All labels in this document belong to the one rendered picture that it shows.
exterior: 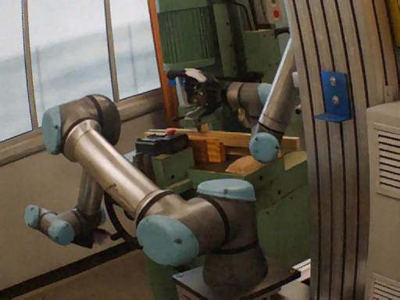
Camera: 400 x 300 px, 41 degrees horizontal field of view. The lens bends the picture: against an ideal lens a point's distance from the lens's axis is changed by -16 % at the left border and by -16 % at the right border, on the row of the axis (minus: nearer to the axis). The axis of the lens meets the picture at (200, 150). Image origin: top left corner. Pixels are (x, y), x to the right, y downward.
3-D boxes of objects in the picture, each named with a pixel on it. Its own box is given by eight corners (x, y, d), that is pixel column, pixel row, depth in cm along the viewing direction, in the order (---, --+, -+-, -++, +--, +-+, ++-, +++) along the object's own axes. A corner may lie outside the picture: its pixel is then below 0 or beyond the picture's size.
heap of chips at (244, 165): (223, 171, 189) (221, 162, 189) (248, 159, 198) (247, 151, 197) (244, 173, 184) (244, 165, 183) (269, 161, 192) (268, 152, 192)
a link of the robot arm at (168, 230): (237, 217, 121) (82, 86, 149) (181, 244, 111) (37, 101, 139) (222, 257, 127) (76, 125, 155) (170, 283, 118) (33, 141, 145)
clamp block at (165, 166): (135, 182, 201) (130, 155, 199) (164, 169, 210) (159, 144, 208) (167, 187, 191) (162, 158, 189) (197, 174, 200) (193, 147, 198)
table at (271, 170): (95, 182, 217) (92, 166, 215) (154, 158, 238) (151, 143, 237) (226, 206, 176) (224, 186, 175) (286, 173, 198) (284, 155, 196)
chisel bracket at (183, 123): (180, 131, 211) (176, 106, 209) (208, 121, 221) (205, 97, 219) (197, 132, 206) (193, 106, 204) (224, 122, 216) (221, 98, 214)
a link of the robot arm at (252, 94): (271, 117, 162) (267, 86, 160) (239, 115, 169) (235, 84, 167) (287, 112, 167) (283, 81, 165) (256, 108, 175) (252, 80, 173)
